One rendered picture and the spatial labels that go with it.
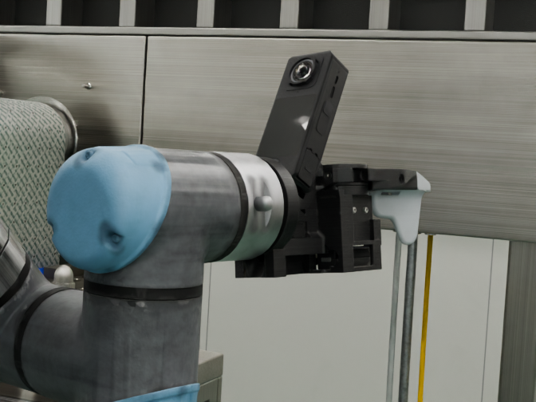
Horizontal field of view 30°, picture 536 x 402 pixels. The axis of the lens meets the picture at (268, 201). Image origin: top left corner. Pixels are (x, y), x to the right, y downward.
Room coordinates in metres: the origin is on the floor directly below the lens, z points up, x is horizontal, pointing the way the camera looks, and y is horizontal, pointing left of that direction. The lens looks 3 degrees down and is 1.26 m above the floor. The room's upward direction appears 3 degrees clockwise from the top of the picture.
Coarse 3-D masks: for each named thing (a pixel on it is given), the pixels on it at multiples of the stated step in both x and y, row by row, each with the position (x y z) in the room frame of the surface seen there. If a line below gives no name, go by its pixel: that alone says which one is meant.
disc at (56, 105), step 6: (42, 102) 1.73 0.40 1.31; (48, 102) 1.72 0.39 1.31; (54, 102) 1.72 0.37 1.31; (60, 102) 1.72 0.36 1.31; (54, 108) 1.72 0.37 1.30; (60, 108) 1.71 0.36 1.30; (66, 108) 1.71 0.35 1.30; (60, 114) 1.71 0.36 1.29; (66, 114) 1.71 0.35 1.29; (66, 120) 1.71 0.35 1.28; (72, 120) 1.70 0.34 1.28; (66, 126) 1.71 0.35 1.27; (72, 126) 1.70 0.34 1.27; (72, 132) 1.70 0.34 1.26; (72, 138) 1.70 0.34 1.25; (72, 144) 1.70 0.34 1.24; (66, 150) 1.71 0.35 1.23; (72, 150) 1.70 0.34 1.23; (66, 156) 1.71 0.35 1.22
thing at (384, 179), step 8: (368, 168) 0.75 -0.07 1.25; (376, 168) 0.76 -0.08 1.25; (384, 168) 0.76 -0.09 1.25; (360, 176) 0.75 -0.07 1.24; (368, 176) 0.75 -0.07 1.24; (376, 176) 0.75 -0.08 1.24; (384, 176) 0.76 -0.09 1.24; (392, 176) 0.76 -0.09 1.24; (400, 176) 0.78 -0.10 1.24; (408, 176) 0.79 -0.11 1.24; (416, 176) 0.80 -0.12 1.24; (368, 184) 0.77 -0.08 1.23; (376, 184) 0.76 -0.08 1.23; (384, 184) 0.76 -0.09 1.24; (392, 184) 0.76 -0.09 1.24; (400, 184) 0.77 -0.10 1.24; (408, 184) 0.80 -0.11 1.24; (416, 184) 0.80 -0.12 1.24
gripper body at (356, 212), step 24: (336, 168) 0.74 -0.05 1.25; (360, 168) 0.76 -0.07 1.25; (288, 192) 0.69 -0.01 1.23; (312, 192) 0.74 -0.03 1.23; (336, 192) 0.73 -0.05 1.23; (360, 192) 0.75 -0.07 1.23; (288, 216) 0.68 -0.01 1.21; (312, 216) 0.74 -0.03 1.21; (336, 216) 0.73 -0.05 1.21; (360, 216) 0.76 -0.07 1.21; (288, 240) 0.70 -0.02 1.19; (312, 240) 0.73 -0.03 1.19; (336, 240) 0.73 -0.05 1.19; (360, 240) 0.76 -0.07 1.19; (240, 264) 0.71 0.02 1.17; (264, 264) 0.70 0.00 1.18; (288, 264) 0.73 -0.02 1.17; (312, 264) 0.74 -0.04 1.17; (336, 264) 0.73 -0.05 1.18; (360, 264) 0.76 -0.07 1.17
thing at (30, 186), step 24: (0, 168) 1.53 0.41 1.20; (24, 168) 1.59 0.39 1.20; (48, 168) 1.65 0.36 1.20; (0, 192) 1.53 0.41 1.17; (24, 192) 1.59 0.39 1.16; (48, 192) 1.65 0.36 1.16; (0, 216) 1.53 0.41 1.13; (24, 216) 1.59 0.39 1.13; (24, 240) 1.59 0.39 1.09; (48, 240) 1.66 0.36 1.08; (48, 264) 1.66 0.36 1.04
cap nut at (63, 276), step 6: (60, 270) 1.40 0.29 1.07; (66, 270) 1.40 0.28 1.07; (54, 276) 1.41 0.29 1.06; (60, 276) 1.40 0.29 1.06; (66, 276) 1.40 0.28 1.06; (72, 276) 1.41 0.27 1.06; (54, 282) 1.40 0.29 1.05; (60, 282) 1.40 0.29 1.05; (66, 282) 1.40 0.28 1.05; (72, 282) 1.41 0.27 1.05
